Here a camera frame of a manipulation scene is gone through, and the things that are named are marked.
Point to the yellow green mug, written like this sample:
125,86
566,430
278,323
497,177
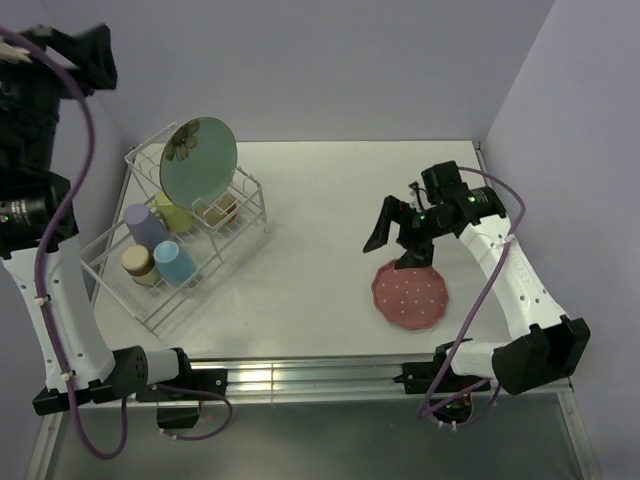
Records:
175,219

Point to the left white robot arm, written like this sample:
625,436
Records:
41,251

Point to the stainless steel cup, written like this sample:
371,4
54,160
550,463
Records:
140,265

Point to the lavender plastic cup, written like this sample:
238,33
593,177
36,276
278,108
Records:
146,229

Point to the pink polka dot plate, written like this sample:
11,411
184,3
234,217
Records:
411,298

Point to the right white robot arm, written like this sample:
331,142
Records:
545,345

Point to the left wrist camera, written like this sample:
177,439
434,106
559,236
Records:
13,54

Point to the white floral bowl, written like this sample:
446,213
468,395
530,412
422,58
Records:
225,209

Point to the teal floral plate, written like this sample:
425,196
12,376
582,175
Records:
198,162

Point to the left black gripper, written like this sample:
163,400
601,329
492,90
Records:
88,51

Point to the white wire dish rack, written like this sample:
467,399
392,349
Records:
209,247

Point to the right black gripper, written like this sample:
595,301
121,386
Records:
418,254

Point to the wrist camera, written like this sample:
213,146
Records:
13,54
418,193

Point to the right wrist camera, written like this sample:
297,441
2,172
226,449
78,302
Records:
418,193

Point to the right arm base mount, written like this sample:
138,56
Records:
417,378

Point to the aluminium frame rail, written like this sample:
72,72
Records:
312,380

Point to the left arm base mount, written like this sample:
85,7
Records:
179,405

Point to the light blue mug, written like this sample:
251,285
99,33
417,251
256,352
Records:
174,263

